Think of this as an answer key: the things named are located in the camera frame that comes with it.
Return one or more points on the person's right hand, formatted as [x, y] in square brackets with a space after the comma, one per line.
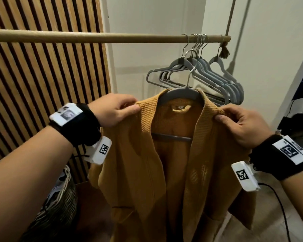
[249, 128]

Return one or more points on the person's left hand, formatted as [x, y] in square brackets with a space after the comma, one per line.
[108, 109]

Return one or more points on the person's left thumb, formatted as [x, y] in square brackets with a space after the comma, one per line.
[128, 112]

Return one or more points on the person's right thumb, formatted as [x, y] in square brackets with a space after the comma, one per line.
[225, 120]

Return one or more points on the mustard waffle robe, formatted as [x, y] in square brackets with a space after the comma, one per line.
[131, 178]

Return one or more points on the person's left forearm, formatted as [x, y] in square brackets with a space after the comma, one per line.
[25, 178]

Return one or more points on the person's right forearm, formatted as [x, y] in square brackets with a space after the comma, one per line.
[301, 194]

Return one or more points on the black wristband with white tracker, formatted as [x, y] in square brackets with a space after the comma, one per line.
[84, 125]
[270, 158]

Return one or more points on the white marker box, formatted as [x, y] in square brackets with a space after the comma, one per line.
[244, 176]
[98, 151]

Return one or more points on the grey velvet clothes hanger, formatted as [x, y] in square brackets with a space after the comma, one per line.
[181, 92]

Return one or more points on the row of grey hangers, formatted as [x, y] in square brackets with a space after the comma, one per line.
[178, 64]

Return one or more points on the black bag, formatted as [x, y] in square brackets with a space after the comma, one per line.
[296, 123]

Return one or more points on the wooden clothes rod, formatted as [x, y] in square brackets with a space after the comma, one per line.
[91, 37]

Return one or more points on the white door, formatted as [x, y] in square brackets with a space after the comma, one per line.
[151, 17]

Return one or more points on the wooden slat panel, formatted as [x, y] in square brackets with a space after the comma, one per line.
[28, 78]

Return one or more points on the dark wicker basket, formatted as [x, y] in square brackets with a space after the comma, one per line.
[58, 214]

